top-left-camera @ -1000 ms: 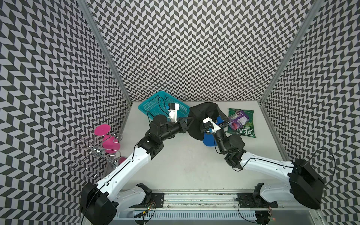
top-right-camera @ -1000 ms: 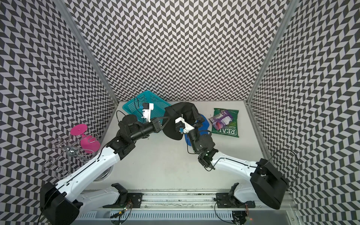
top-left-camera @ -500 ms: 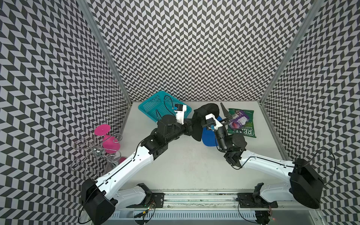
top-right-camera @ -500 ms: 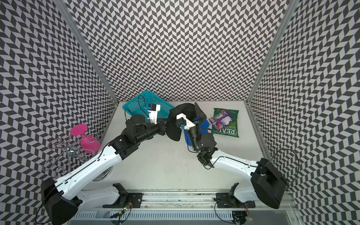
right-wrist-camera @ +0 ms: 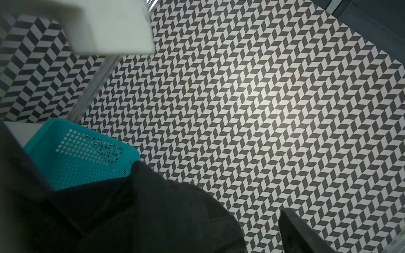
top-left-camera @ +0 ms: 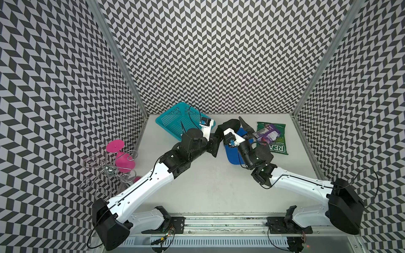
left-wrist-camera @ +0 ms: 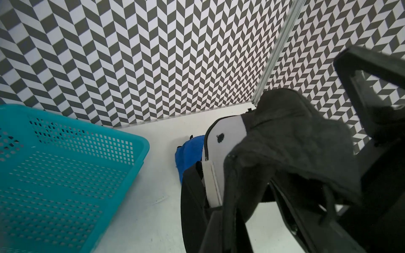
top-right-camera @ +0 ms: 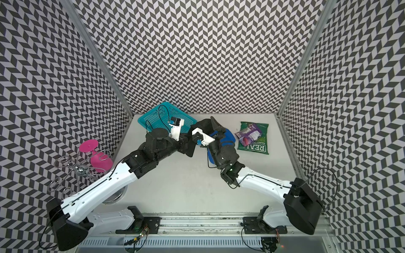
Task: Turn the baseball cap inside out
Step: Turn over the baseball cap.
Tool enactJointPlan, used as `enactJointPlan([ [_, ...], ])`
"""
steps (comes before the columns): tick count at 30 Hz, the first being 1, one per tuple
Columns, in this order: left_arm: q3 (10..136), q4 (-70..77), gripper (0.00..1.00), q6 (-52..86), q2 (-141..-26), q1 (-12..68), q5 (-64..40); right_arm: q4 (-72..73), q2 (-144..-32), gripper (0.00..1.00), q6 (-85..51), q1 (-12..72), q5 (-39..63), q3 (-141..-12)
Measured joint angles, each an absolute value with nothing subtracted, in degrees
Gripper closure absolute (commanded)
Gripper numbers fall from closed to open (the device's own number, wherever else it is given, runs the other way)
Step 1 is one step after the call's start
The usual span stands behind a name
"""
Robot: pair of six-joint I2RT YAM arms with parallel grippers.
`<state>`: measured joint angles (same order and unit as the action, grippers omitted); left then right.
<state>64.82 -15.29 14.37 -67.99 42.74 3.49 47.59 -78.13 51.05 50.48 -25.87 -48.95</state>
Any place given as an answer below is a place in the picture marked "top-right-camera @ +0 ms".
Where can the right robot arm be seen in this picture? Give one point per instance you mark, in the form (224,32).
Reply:
(298,205)

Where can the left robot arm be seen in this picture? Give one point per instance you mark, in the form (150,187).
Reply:
(73,219)

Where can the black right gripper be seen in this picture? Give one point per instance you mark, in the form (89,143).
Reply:
(220,135)

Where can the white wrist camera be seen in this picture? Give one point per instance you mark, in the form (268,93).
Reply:
(201,139)
(176,125)

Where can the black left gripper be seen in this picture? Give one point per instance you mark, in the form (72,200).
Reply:
(183,142)

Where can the purple snack bag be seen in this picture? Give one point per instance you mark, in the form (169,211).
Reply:
(248,135)

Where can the green crisp bag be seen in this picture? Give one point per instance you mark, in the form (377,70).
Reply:
(260,145)

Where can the pink plastic wine glass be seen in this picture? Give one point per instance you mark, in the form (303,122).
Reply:
(99,158)

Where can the black cap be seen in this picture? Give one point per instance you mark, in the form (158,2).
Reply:
(207,125)

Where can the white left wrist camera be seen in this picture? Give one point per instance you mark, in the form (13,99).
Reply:
(176,125)

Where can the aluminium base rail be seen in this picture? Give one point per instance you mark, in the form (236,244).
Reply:
(214,233)

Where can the teal plastic basket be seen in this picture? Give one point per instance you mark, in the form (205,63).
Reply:
(160,116)

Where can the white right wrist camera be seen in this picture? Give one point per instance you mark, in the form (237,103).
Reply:
(201,139)

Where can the blue baseball cap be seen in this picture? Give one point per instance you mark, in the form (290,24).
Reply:
(228,139)

